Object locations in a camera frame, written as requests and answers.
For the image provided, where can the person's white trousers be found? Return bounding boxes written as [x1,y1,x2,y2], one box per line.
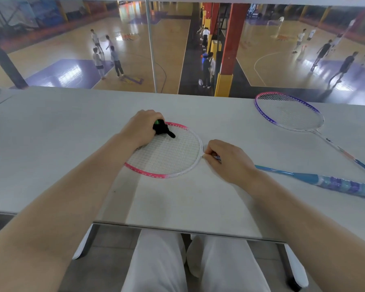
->
[121,229,271,292]

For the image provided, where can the white table leg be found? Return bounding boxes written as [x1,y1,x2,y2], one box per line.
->
[72,224,100,260]
[277,243,309,292]

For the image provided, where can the person's left hand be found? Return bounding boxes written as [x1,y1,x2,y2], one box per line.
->
[117,109,165,149]

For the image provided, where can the person's right hand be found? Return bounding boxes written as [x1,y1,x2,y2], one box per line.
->
[202,139,261,191]

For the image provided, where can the red pillar with yellow base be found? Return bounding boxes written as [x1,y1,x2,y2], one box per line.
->
[214,2,250,98]

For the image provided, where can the group of distant people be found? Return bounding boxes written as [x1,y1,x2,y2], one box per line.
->
[90,15,365,88]

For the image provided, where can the person's left forearm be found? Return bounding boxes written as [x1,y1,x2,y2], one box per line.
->
[0,133,137,292]

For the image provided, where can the green black cleaning cloth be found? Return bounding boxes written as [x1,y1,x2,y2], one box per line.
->
[152,119,176,139]

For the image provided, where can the pink blue badminton racket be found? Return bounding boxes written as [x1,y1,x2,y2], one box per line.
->
[124,122,365,200]

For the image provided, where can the dark hoop post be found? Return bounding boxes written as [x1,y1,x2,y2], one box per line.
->
[0,36,29,90]

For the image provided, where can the purple pink badminton racket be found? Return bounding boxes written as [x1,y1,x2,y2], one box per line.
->
[254,91,365,177]

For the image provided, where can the person's right forearm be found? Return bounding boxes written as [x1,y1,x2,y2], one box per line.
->
[243,172,365,292]

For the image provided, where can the metal window mullion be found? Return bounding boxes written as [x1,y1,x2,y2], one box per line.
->
[144,0,158,94]

